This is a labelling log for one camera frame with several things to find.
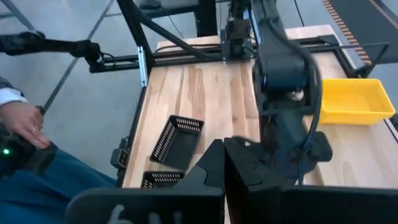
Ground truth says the black plastic basket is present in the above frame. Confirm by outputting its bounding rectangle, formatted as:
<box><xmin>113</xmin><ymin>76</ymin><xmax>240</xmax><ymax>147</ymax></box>
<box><xmin>140</xmin><ymin>170</ymin><xmax>186</xmax><ymax>190</ymax></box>
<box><xmin>149</xmin><ymin>114</ymin><xmax>205</xmax><ymax>171</ymax></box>

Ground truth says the black boom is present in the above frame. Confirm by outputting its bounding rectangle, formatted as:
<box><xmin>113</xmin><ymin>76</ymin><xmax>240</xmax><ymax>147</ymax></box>
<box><xmin>0</xmin><ymin>30</ymin><xmax>103</xmax><ymax>65</ymax></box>

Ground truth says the black aluminium table frame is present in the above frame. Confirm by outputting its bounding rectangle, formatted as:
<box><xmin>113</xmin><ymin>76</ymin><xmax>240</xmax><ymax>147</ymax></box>
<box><xmin>88</xmin><ymin>0</ymin><xmax>361</xmax><ymax>189</ymax></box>

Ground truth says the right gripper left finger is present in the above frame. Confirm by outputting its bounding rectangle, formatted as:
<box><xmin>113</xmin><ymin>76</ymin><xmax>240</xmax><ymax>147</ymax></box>
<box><xmin>65</xmin><ymin>139</ymin><xmax>225</xmax><ymax>224</ymax></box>

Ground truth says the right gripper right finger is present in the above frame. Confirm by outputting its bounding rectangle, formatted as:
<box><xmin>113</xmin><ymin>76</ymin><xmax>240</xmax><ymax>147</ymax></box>
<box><xmin>224</xmin><ymin>136</ymin><xmax>398</xmax><ymax>224</ymax></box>

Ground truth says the black hazard-striped floor mat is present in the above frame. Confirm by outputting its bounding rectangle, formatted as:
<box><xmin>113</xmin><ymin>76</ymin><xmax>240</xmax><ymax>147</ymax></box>
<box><xmin>322</xmin><ymin>0</ymin><xmax>398</xmax><ymax>66</ymax></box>

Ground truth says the black controller box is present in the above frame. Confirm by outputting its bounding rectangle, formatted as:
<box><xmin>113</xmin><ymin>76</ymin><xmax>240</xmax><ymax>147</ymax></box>
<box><xmin>0</xmin><ymin>124</ymin><xmax>59</xmax><ymax>179</ymax></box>

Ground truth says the person's hand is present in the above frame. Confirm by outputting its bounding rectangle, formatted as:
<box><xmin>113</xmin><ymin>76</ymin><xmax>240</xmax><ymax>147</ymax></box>
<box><xmin>0</xmin><ymin>101</ymin><xmax>50</xmax><ymax>149</ymax></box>

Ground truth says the person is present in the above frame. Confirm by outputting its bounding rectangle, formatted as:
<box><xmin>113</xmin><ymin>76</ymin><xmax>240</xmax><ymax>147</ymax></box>
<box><xmin>0</xmin><ymin>76</ymin><xmax>118</xmax><ymax>224</ymax></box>

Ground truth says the yellow plastic basket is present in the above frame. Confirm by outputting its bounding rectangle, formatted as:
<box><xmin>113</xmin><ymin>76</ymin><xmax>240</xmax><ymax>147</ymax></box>
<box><xmin>318</xmin><ymin>78</ymin><xmax>396</xmax><ymax>126</ymax></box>

